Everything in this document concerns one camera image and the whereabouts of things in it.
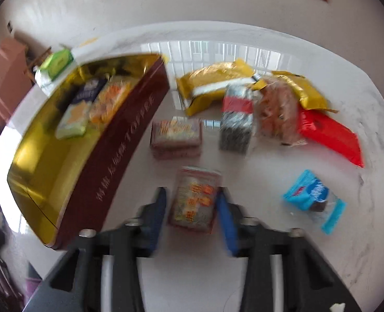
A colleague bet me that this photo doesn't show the red foil packet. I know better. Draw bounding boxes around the red foil packet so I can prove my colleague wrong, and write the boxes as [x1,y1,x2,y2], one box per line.
[297,109,365,168]

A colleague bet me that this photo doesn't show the green tissue pack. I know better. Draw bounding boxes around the green tissue pack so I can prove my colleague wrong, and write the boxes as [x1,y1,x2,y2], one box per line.
[35,49,75,88]

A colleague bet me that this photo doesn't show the gold tin box red sides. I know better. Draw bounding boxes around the gold tin box red sides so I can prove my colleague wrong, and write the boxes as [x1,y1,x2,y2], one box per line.
[6,53,171,250]

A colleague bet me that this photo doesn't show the pink cardboard box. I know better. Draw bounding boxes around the pink cardboard box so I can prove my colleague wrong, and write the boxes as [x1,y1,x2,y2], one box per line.
[0,37,33,111]

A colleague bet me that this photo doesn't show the clear bag of fried twists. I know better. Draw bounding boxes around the clear bag of fried twists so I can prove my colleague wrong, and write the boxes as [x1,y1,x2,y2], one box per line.
[253,78,308,146]

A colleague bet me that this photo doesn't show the blue and white cracker packet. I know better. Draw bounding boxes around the blue and white cracker packet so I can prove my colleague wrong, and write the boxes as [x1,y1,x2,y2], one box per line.
[55,79,108,139]

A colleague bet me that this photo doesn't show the pink red snack packet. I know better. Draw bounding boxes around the pink red snack packet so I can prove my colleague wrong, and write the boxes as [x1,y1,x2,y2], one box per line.
[150,119,203,160]
[167,166,222,233]

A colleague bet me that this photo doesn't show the large yellow snack bag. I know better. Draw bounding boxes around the large yellow snack bag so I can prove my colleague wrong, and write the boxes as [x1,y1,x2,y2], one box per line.
[175,59,267,116]

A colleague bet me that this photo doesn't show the wooden chair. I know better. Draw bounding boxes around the wooden chair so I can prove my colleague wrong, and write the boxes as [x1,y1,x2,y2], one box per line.
[23,46,53,75]

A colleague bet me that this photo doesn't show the gold foil packet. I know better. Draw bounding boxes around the gold foil packet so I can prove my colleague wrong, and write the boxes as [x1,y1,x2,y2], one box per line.
[271,71,339,113]

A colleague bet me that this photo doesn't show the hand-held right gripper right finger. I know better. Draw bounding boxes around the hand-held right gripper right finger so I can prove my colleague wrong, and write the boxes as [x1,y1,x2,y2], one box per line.
[214,187,363,312]

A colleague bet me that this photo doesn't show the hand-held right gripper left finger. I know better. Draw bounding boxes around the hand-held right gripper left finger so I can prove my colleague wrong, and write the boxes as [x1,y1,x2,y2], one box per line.
[23,187,168,312]

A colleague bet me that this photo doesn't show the silver and red snack packet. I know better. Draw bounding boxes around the silver and red snack packet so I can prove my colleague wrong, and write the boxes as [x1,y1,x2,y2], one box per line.
[218,83,256,154]

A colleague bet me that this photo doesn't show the orange snack packet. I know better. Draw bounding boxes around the orange snack packet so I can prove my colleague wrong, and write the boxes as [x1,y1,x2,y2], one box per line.
[89,76,132,126]

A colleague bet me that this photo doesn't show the light blue snack packet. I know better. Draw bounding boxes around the light blue snack packet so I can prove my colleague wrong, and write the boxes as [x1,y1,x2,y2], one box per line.
[283,170,347,235]

